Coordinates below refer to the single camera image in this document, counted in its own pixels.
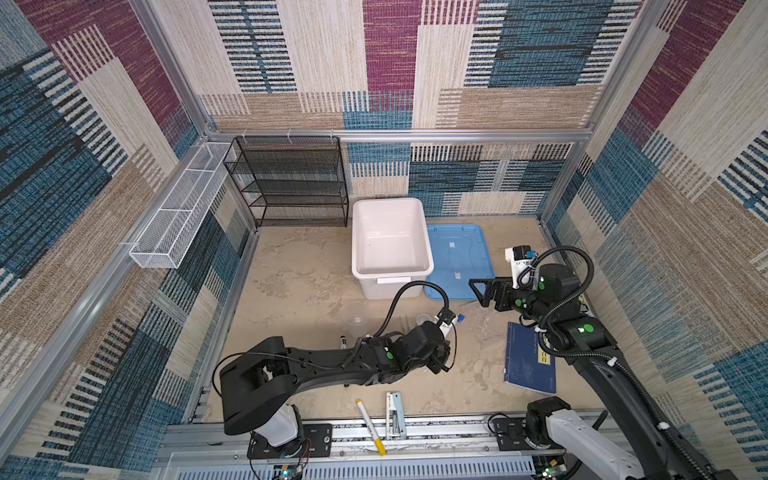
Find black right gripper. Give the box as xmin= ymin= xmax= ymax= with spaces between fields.
xmin=468 ymin=275 xmax=554 ymax=325

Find white plastic storage bin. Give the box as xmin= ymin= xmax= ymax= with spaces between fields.
xmin=351 ymin=197 xmax=434 ymax=300

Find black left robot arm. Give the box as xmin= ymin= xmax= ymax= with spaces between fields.
xmin=219 ymin=321 xmax=451 ymax=447

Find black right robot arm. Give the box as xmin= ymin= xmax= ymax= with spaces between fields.
xmin=469 ymin=264 xmax=735 ymax=479

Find small white ceramic dish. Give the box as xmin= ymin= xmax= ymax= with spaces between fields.
xmin=416 ymin=314 xmax=432 ymax=326

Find blue plastic bin lid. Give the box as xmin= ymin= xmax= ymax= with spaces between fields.
xmin=427 ymin=224 xmax=495 ymax=301

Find dark blue book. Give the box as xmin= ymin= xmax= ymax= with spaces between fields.
xmin=504 ymin=322 xmax=557 ymax=395

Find clear plastic beaker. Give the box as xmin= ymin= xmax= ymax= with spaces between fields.
xmin=341 ymin=302 xmax=368 ymax=333

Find white yellow marker pen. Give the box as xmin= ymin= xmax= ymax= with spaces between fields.
xmin=356 ymin=399 xmax=387 ymax=456

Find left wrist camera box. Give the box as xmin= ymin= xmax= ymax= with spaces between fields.
xmin=436 ymin=308 xmax=459 ymax=337

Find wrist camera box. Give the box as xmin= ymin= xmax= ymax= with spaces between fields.
xmin=436 ymin=308 xmax=459 ymax=337
xmin=505 ymin=245 xmax=536 ymax=288

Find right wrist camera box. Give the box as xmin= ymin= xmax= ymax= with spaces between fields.
xmin=505 ymin=245 xmax=536 ymax=288

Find black corrugated left cable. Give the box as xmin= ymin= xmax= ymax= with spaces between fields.
xmin=371 ymin=280 xmax=451 ymax=340

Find black corrugated cable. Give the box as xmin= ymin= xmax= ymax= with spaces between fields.
xmin=371 ymin=280 xmax=451 ymax=340
xmin=517 ymin=245 xmax=715 ymax=480

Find black corrugated right cable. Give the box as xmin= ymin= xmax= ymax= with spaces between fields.
xmin=517 ymin=245 xmax=715 ymax=480

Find metal clamp bracket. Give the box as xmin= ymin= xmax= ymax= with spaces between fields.
xmin=385 ymin=392 xmax=407 ymax=440

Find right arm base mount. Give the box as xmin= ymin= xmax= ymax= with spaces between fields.
xmin=490 ymin=396 xmax=571 ymax=451

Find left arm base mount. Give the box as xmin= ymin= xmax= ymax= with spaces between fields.
xmin=247 ymin=422 xmax=334 ymax=461

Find black wire mesh shelf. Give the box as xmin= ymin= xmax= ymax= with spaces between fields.
xmin=224 ymin=136 xmax=349 ymax=227

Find white wire mesh basket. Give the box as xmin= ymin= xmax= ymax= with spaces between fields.
xmin=129 ymin=142 xmax=230 ymax=269

